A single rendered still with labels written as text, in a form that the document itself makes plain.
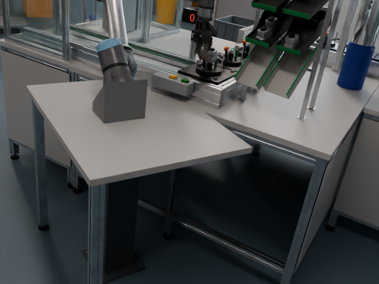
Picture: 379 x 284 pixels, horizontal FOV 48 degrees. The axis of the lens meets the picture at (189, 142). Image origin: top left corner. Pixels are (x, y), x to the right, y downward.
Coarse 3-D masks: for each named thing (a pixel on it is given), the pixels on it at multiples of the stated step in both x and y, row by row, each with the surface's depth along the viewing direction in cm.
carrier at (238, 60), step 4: (232, 48) 241; (220, 52) 254; (224, 52) 254; (232, 52) 241; (236, 52) 244; (220, 56) 244; (224, 56) 246; (228, 56) 242; (232, 56) 242; (236, 56) 245; (220, 60) 240; (224, 60) 239; (228, 60) 239; (232, 60) 241; (236, 60) 242; (240, 60) 243; (244, 60) 251; (220, 64) 238; (224, 64) 239; (228, 64) 238; (232, 64) 238; (236, 64) 239; (240, 64) 241; (224, 68) 234; (228, 68) 233; (232, 68) 234; (236, 68) 235
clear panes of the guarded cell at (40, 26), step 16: (16, 0) 251; (32, 0) 245; (48, 0) 238; (80, 0) 309; (16, 16) 256; (32, 16) 249; (48, 16) 243; (80, 16) 315; (96, 16) 329; (16, 32) 261; (32, 32) 254; (48, 32) 247; (48, 48) 252
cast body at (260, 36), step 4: (260, 28) 193; (264, 28) 192; (268, 28) 194; (260, 32) 194; (264, 32) 192; (268, 32) 194; (256, 36) 196; (260, 36) 195; (264, 36) 193; (268, 36) 195; (260, 40) 195; (264, 40) 195; (268, 40) 197
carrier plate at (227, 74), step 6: (192, 66) 228; (180, 72) 219; (186, 72) 218; (192, 72) 219; (222, 72) 226; (228, 72) 227; (234, 72) 228; (204, 78) 213; (210, 78) 214; (222, 78) 216; (228, 78) 220; (216, 84) 211
